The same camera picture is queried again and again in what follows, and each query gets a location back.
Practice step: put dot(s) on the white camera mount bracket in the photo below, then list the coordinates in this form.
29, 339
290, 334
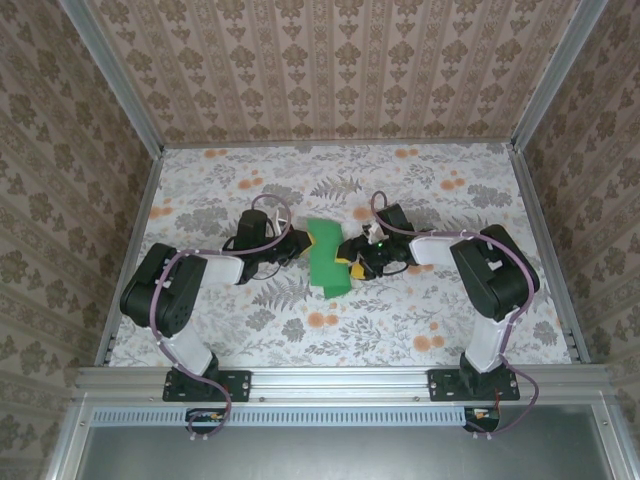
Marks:
372, 231
281, 218

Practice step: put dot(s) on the aluminium side frame rail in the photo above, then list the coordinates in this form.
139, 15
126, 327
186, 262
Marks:
131, 255
550, 250

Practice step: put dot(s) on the left white camera mount bracket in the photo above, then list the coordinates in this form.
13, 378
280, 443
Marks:
281, 218

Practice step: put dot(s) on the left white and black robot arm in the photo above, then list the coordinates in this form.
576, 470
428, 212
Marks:
165, 295

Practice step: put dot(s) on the left arm's black base plate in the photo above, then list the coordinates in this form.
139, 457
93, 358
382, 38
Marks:
235, 385

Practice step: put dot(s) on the green cloth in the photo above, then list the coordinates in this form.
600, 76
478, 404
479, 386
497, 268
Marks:
327, 260

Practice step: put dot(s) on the floral patterned table cover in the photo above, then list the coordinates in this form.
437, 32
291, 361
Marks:
400, 325

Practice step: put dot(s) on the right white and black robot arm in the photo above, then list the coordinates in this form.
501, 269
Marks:
495, 280

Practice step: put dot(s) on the aluminium upright frame post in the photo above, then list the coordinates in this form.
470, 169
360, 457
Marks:
555, 75
112, 75

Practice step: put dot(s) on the right white camera mount bracket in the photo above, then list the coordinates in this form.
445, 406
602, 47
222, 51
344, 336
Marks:
372, 231

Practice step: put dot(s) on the long aluminium frame rail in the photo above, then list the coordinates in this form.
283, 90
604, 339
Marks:
340, 382

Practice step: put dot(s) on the grey metal panel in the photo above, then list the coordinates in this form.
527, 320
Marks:
340, 455

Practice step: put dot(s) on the right arm's black base plate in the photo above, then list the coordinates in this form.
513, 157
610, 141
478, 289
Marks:
442, 385

